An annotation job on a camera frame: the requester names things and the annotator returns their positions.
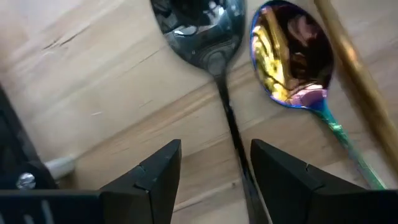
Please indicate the gold spoon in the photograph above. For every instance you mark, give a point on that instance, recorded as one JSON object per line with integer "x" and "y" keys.
{"x": 357, "y": 71}
{"x": 292, "y": 53}

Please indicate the black spoon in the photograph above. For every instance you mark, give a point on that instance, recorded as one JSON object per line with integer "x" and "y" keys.
{"x": 202, "y": 31}

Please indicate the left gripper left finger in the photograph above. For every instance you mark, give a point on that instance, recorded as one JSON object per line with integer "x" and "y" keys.
{"x": 152, "y": 186}

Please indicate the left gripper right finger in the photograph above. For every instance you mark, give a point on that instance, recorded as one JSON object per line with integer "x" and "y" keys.
{"x": 289, "y": 193}

